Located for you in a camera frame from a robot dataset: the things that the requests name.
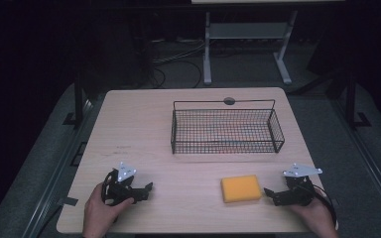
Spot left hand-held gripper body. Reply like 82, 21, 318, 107
100, 161, 138, 207

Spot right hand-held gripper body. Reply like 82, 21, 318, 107
282, 163, 323, 207

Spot person's left hand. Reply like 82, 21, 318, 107
82, 182, 135, 238

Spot person's right hand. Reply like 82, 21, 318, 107
288, 188, 340, 238

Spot yellow sponge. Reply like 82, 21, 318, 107
220, 175, 263, 204

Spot grey tape piece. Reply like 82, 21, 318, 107
59, 196, 79, 207

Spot white metal stand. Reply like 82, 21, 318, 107
202, 10, 299, 86

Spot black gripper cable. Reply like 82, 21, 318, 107
313, 183, 338, 229

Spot black wire basket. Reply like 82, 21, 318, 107
170, 98, 286, 156

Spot black metal post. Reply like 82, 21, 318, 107
63, 62, 86, 127
343, 70, 372, 129

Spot floor cables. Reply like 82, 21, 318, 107
150, 38, 206, 89

